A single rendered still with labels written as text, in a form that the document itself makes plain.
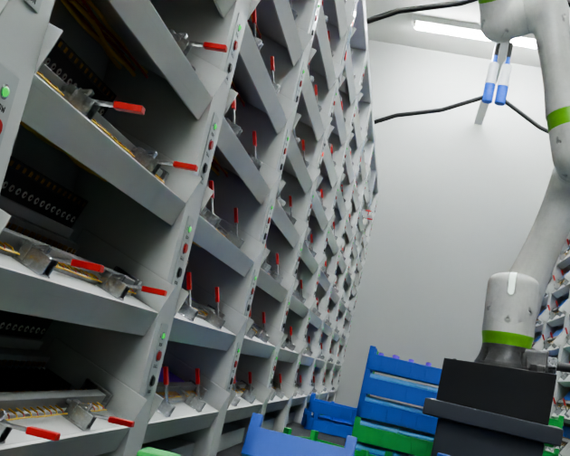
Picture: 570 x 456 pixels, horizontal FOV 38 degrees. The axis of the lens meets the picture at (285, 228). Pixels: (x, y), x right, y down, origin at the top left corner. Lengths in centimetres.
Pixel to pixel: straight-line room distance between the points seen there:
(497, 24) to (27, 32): 176
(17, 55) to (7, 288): 24
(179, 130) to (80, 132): 48
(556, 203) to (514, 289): 34
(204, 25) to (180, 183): 28
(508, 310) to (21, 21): 158
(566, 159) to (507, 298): 39
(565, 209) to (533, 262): 17
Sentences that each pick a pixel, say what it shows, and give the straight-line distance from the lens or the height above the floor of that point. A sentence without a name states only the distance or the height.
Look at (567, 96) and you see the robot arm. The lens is 231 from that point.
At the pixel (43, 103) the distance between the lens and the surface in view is 89.
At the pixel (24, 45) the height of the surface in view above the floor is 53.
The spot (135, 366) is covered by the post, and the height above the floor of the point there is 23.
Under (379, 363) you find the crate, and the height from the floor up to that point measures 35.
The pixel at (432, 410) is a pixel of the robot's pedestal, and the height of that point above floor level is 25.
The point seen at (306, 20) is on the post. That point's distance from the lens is 225.
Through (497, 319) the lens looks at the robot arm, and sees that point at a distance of 216.
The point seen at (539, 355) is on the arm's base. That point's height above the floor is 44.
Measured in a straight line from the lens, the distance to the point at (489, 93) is 498.
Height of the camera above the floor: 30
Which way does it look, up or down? 9 degrees up
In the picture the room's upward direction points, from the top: 13 degrees clockwise
